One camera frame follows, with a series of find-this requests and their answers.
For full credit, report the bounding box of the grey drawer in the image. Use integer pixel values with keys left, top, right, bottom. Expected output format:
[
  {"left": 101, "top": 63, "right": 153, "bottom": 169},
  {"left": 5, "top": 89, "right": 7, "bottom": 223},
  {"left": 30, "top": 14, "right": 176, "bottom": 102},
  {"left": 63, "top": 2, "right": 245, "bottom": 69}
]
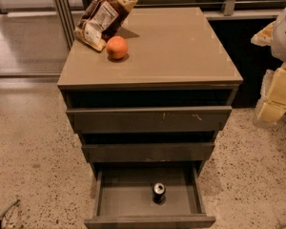
[
  {"left": 84, "top": 168, "right": 215, "bottom": 229},
  {"left": 82, "top": 142, "right": 215, "bottom": 162},
  {"left": 67, "top": 106, "right": 232, "bottom": 134}
]

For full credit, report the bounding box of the brown chip bag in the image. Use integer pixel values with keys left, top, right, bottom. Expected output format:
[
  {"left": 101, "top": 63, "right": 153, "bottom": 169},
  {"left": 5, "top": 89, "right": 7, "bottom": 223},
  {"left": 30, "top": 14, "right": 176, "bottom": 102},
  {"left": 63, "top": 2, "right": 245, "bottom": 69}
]
[{"left": 74, "top": 0, "right": 138, "bottom": 52}]

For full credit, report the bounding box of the grey bottom drawer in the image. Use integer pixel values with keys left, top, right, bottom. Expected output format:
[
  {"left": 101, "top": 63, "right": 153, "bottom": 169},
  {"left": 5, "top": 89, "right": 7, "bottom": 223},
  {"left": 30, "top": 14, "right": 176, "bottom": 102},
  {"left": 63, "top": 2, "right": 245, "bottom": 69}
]
[{"left": 84, "top": 168, "right": 215, "bottom": 229}]

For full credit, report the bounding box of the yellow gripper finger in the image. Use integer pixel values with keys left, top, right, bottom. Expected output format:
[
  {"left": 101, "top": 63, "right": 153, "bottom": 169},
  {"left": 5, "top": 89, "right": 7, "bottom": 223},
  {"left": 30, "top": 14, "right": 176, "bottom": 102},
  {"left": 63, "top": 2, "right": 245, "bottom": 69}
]
[
  {"left": 256, "top": 62, "right": 286, "bottom": 123},
  {"left": 251, "top": 22, "right": 275, "bottom": 47}
]

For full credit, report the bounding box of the orange fruit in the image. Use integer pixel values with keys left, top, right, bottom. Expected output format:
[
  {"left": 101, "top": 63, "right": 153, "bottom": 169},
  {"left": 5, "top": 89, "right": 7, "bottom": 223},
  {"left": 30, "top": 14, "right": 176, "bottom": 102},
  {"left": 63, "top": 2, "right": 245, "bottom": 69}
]
[{"left": 106, "top": 36, "right": 128, "bottom": 60}]

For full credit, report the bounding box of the grey metal floor rod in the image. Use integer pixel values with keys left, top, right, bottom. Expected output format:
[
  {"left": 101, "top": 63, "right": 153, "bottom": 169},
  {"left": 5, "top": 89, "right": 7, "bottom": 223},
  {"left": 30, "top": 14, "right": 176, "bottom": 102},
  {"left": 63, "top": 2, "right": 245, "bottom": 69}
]
[{"left": 0, "top": 198, "right": 20, "bottom": 219}]

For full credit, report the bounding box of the grey middle drawer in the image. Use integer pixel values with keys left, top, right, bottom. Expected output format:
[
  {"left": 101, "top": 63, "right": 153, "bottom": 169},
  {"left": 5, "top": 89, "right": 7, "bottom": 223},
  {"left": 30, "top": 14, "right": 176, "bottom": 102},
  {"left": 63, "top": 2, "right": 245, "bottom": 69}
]
[{"left": 82, "top": 142, "right": 215, "bottom": 162}]

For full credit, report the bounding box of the grey top drawer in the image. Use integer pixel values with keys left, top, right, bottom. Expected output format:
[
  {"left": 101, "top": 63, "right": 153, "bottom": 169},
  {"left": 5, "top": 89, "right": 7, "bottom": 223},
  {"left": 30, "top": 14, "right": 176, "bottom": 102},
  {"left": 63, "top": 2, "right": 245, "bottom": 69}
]
[{"left": 67, "top": 106, "right": 232, "bottom": 134}]

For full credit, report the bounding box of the blue pepsi can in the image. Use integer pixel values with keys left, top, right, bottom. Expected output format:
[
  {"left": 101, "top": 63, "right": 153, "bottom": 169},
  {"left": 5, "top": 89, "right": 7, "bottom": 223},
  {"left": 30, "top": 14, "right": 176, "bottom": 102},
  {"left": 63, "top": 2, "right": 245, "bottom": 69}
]
[{"left": 152, "top": 182, "right": 166, "bottom": 203}]

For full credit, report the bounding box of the grey drawer cabinet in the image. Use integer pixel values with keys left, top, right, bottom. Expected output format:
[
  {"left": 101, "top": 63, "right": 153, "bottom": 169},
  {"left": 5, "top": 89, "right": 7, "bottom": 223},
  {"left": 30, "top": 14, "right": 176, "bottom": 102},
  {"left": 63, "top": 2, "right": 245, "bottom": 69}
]
[{"left": 56, "top": 6, "right": 244, "bottom": 177}]

